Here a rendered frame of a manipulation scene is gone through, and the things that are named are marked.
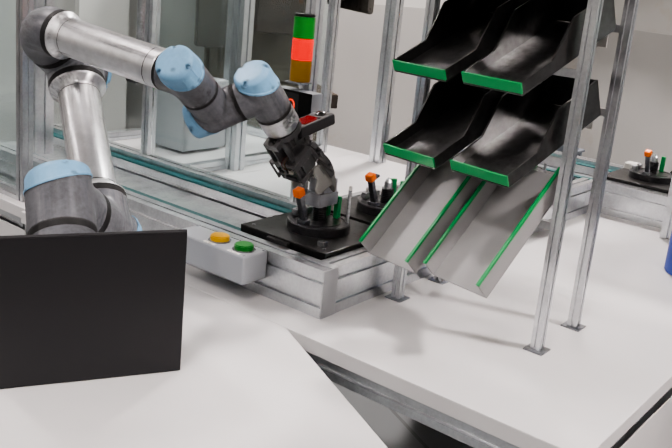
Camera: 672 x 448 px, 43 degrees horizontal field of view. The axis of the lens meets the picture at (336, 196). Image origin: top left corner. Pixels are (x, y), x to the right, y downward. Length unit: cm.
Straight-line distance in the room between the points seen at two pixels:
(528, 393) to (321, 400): 36
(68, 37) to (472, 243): 86
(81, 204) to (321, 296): 49
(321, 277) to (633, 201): 136
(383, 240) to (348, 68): 466
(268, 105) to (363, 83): 476
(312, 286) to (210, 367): 31
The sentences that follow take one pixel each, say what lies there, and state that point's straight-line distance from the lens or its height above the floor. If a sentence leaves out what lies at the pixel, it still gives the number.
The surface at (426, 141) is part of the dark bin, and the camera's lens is 165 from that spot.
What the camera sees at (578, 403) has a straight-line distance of 152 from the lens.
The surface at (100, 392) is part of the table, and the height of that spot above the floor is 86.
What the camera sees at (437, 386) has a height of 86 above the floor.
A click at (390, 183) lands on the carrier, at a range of 204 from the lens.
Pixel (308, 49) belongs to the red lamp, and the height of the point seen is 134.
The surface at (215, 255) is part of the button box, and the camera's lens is 174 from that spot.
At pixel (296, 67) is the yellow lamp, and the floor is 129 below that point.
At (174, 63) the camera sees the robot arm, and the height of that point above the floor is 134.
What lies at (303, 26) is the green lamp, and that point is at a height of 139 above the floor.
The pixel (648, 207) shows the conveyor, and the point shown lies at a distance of 275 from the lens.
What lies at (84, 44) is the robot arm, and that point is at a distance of 169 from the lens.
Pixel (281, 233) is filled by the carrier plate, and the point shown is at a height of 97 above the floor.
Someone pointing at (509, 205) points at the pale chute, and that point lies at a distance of 164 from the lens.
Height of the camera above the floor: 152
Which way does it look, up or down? 15 degrees down
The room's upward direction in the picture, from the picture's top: 6 degrees clockwise
